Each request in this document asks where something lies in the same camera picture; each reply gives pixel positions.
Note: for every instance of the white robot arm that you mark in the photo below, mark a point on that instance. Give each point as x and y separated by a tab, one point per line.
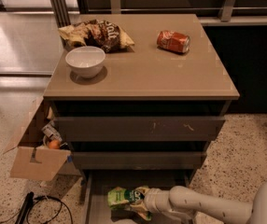
177	202

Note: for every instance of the orange fruit in box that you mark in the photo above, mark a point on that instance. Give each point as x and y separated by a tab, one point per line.
54	144

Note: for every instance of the grey middle drawer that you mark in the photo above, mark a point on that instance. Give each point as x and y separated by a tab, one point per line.
138	160

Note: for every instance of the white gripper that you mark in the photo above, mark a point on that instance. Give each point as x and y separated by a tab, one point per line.
152	200

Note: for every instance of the red soda can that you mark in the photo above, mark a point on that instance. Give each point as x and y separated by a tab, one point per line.
173	41

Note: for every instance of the green rice chip bag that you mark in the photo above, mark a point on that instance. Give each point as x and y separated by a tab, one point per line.
123	199

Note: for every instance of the open cardboard box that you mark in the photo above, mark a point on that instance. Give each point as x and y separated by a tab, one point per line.
33	159

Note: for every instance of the grey bottom drawer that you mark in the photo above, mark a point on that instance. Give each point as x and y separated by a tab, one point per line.
101	182

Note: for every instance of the small packet in box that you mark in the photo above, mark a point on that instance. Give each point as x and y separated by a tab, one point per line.
51	133

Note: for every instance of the brown salt chip bag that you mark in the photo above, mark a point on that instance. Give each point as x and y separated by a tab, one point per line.
103	34

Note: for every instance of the grey drawer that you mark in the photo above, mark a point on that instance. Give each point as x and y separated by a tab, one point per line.
101	182
136	129
138	160

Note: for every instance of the grey drawer cabinet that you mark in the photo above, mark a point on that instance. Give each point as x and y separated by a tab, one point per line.
147	81

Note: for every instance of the black bar on floor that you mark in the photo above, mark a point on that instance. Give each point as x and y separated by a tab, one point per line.
27	204

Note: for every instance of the white ceramic bowl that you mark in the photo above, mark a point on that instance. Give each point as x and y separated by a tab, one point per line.
87	62

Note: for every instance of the grey top drawer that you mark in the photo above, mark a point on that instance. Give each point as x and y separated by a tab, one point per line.
136	129

